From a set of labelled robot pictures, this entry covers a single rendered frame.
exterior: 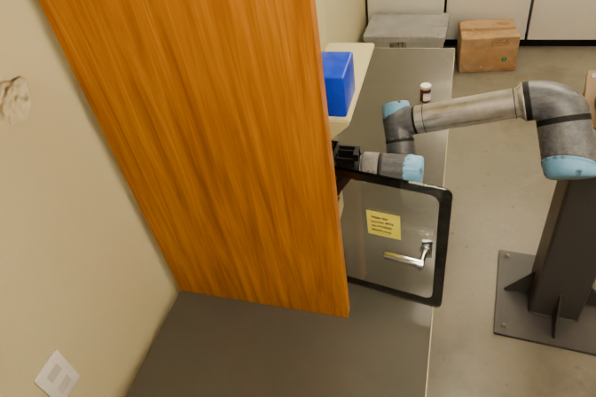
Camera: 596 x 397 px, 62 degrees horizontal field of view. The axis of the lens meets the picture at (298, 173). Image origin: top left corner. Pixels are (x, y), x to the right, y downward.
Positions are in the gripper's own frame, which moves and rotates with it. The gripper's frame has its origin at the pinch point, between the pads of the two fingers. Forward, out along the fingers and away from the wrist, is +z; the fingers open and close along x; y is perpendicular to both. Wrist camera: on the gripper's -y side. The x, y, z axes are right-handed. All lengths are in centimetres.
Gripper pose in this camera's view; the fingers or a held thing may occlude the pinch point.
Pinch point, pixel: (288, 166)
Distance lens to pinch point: 134.0
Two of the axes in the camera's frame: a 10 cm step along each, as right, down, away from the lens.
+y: -1.3, -7.4, -6.6
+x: -2.6, 6.7, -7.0
